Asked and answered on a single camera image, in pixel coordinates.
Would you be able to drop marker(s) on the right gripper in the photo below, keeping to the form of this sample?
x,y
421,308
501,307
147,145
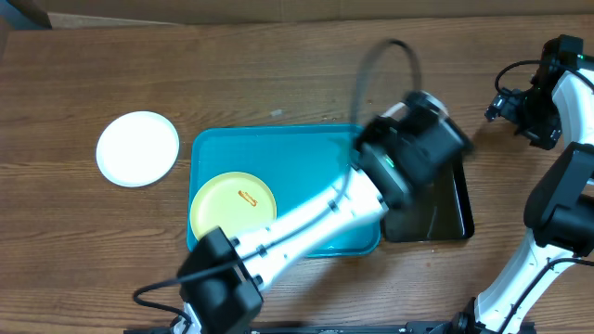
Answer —
x,y
511,110

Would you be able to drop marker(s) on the yellow-green plate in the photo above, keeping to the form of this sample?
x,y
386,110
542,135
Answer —
x,y
237,202

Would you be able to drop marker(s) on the white plate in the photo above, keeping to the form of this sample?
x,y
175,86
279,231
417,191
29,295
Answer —
x,y
137,149

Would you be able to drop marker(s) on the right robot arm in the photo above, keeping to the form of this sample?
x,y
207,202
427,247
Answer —
x,y
558,216

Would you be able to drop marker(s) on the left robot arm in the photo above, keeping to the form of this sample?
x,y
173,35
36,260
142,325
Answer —
x,y
222,280

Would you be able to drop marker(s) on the teal plastic tray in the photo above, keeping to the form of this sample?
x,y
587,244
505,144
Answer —
x,y
296,162

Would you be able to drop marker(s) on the black water basin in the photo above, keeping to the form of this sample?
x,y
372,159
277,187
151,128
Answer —
x,y
441,212

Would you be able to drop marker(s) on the small white scrap on table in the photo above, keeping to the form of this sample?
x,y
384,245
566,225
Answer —
x,y
276,112

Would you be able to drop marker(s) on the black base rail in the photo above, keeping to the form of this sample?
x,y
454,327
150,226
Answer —
x,y
419,327

